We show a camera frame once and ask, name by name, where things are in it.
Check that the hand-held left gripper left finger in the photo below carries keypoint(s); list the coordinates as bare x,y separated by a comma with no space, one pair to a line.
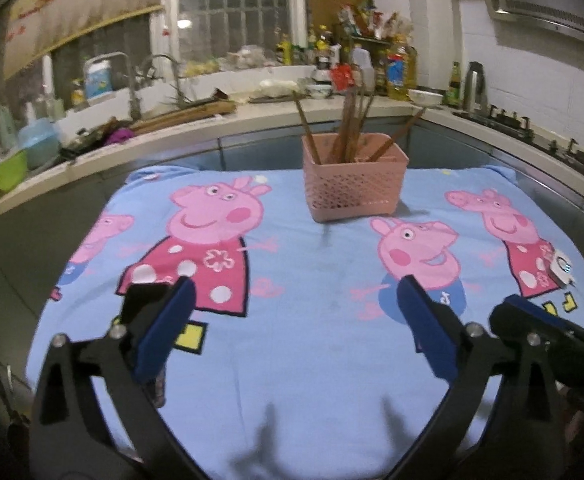
164,330

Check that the wooden cutting boards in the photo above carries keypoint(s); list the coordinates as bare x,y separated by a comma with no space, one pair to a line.
187,112

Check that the red packet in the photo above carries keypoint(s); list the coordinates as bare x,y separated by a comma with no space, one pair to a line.
342,77

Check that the green glass bottle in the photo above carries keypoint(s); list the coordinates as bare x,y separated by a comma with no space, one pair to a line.
454,87

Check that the green plastic bowl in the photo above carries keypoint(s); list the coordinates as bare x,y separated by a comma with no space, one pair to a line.
9,172

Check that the yellow cooking oil bottle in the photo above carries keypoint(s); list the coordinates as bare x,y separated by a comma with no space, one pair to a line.
401,72

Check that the pink plastic basket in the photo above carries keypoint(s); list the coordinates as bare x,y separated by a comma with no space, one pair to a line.
357,190

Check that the black gas stove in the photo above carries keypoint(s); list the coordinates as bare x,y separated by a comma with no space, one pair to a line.
537,142

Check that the stainless steel kettle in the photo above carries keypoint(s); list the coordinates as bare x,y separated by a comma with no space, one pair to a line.
475,87

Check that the steel gooseneck faucet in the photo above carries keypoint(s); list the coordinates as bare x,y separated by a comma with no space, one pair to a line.
169,67

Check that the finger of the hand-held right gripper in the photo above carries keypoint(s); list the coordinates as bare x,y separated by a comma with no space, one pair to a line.
532,310

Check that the white bowl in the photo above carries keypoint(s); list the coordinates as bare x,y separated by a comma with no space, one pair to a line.
425,97

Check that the white detergent jug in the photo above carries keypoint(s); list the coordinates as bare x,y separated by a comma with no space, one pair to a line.
98,80

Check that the bunch of wooden chopsticks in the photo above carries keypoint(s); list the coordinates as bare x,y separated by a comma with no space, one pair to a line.
352,120

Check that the blue cartoon pig blanket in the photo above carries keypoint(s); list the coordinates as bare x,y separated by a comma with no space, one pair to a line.
302,335

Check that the white plastic bag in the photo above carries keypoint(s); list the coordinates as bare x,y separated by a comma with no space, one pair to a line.
279,86

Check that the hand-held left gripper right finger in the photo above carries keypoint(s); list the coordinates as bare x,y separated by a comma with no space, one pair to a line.
429,330

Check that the white plastic bottle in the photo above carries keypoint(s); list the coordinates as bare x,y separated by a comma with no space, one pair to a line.
363,62

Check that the small white device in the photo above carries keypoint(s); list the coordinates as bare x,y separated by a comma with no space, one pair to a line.
561,267

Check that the steel straight faucet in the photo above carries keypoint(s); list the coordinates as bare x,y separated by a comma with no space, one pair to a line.
131,85

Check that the cartoon printed window blind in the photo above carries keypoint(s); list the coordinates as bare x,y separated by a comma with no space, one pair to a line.
82,5

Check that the barred window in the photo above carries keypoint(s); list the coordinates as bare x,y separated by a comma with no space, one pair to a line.
232,5

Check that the purple cloth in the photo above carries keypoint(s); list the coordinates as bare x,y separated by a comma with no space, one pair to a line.
119,136

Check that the blue plastic container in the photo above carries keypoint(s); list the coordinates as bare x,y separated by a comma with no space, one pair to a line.
39,145

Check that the small patterned bowl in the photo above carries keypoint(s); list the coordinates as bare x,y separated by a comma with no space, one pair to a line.
318,91

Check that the round dark plate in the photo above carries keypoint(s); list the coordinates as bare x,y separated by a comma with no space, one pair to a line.
267,97

